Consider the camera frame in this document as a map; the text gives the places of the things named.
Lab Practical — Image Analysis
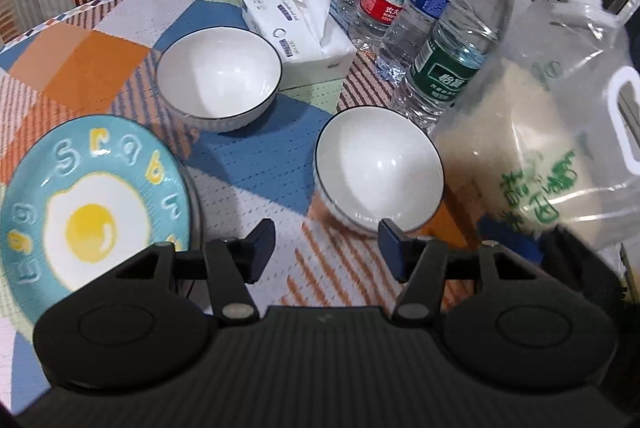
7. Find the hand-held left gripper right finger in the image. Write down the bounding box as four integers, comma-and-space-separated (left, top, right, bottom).
377, 218, 543, 324

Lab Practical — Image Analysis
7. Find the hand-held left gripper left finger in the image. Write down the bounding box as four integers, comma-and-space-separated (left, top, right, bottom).
114, 218, 277, 326

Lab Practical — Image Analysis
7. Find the white ribbed bowl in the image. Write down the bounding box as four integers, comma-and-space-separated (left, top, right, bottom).
156, 27, 282, 133
313, 106, 445, 236

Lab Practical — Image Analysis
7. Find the blue fried egg plate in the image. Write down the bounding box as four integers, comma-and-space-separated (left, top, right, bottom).
0, 114, 193, 324

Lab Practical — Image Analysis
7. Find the colourful checked tablecloth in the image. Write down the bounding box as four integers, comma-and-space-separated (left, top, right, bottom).
0, 0, 501, 389

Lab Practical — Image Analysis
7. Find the clear rice bag with spout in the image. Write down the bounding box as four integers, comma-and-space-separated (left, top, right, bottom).
432, 0, 640, 254

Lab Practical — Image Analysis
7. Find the green label water bottle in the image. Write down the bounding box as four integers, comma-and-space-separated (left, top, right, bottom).
390, 0, 530, 131

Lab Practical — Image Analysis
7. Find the white tissue pack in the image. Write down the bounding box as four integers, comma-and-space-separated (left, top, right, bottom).
240, 0, 357, 89

